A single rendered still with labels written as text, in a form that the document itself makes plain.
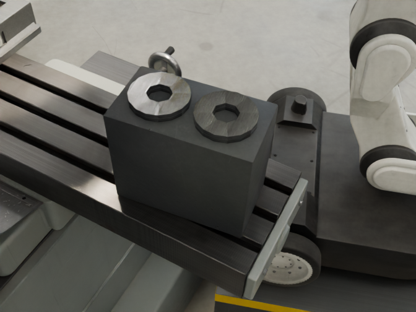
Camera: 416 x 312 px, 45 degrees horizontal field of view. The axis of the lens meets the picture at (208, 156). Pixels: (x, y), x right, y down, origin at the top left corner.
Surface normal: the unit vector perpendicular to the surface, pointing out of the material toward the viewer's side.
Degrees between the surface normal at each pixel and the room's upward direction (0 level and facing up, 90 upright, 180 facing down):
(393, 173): 90
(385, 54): 90
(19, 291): 90
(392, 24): 45
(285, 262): 90
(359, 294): 0
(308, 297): 0
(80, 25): 0
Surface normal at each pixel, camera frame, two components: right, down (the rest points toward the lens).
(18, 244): 0.88, 0.38
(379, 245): 0.03, -0.65
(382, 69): -0.18, 0.74
